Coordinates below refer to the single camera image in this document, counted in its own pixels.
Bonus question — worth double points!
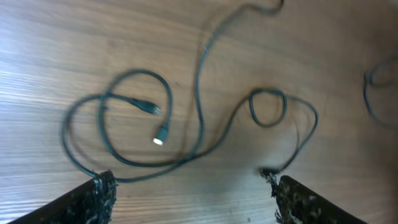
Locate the black usb cable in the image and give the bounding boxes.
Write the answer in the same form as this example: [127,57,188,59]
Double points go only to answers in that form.
[60,0,320,184]
[363,54,398,130]

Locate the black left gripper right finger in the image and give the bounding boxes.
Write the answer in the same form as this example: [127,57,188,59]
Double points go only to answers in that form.
[259,169,366,224]

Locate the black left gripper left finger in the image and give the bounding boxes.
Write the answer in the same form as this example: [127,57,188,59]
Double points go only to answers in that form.
[9,171,118,224]

